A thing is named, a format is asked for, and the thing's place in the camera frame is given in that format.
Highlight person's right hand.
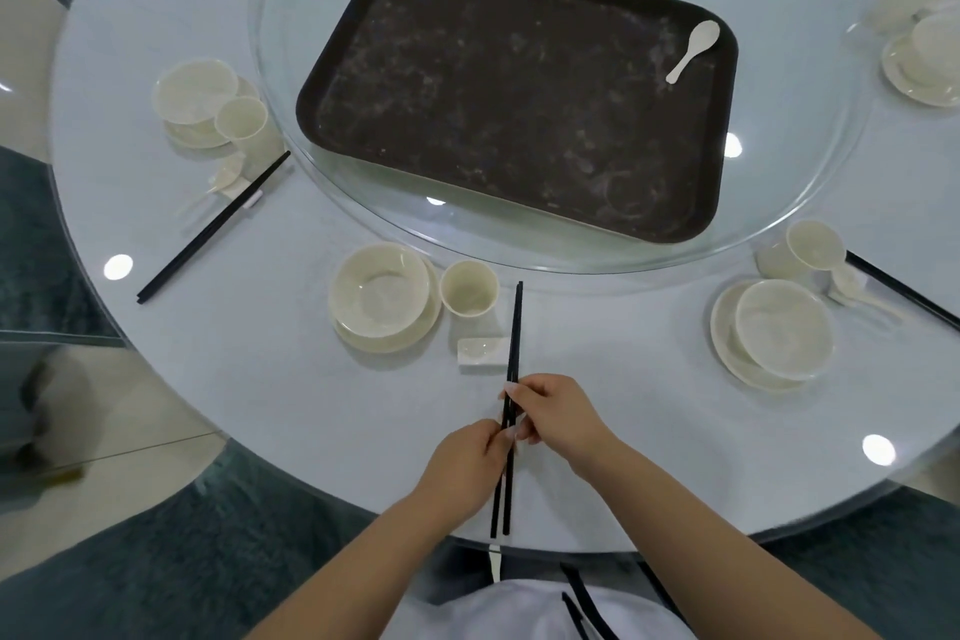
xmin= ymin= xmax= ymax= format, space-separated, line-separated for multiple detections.
xmin=500 ymin=373 xmax=628 ymax=480

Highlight person's left hand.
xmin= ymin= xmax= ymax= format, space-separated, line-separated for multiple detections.
xmin=412 ymin=420 xmax=519 ymax=532

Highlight black tray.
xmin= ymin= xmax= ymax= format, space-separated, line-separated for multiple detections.
xmin=296 ymin=0 xmax=740 ymax=245

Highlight person's left forearm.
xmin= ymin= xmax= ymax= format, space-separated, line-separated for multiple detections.
xmin=247 ymin=493 xmax=481 ymax=640

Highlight person's right forearm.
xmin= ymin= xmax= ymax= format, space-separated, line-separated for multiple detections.
xmin=588 ymin=448 xmax=864 ymax=640

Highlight white round table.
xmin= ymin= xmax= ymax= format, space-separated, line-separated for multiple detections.
xmin=48 ymin=0 xmax=960 ymax=555

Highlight person's white shirt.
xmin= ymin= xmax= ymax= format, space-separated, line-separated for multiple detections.
xmin=382 ymin=579 xmax=699 ymax=640

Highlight glass lazy susan turntable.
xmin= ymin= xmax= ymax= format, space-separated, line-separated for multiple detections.
xmin=251 ymin=0 xmax=875 ymax=276

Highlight black dangling strap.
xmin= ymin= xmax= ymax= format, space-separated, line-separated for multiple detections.
xmin=558 ymin=564 xmax=622 ymax=640

